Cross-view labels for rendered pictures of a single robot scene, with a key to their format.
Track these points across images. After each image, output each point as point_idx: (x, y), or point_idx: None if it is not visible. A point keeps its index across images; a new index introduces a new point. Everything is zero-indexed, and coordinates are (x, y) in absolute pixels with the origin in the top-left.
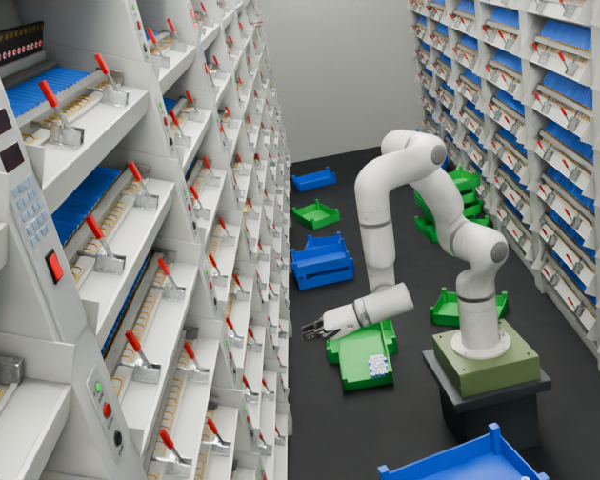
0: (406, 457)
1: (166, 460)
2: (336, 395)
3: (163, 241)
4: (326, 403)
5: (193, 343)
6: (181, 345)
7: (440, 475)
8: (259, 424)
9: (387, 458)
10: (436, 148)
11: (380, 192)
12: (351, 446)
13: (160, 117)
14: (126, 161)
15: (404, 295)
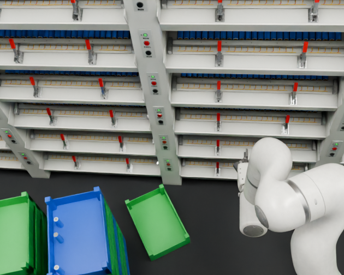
0: (261, 269)
1: (17, 49)
2: None
3: None
4: None
5: (126, 51)
6: (113, 43)
7: (102, 230)
8: (244, 147)
9: (264, 255)
10: (260, 210)
11: (251, 163)
12: (283, 232)
13: None
14: None
15: (242, 221)
